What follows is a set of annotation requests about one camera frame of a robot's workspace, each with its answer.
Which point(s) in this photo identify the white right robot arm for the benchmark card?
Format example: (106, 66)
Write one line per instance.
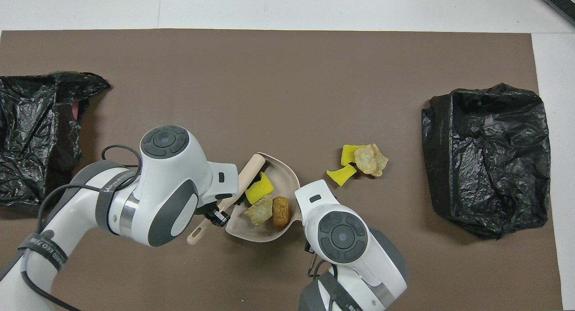
(341, 234)

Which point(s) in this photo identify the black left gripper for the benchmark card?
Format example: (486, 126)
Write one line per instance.
(209, 207)

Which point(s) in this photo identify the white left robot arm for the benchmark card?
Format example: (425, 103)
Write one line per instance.
(166, 180)

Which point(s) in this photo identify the brown cork chunk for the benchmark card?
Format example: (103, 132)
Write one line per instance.
(281, 212)

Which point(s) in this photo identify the black plastic trash bag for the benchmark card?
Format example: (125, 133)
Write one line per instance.
(471, 167)
(31, 104)

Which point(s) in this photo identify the brown table mat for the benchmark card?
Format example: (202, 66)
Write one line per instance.
(314, 46)

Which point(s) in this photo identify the pink plastic bin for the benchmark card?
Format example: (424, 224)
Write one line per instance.
(75, 111)

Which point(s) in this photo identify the yellow sponge piece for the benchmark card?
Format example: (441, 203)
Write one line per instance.
(347, 154)
(341, 176)
(259, 189)

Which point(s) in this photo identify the beige paper wad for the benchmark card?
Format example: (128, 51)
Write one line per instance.
(259, 211)
(368, 160)

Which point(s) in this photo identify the beige hand brush black bristles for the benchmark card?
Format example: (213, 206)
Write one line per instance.
(249, 171)

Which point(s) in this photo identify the beige plastic dustpan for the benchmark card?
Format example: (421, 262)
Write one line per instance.
(280, 178)

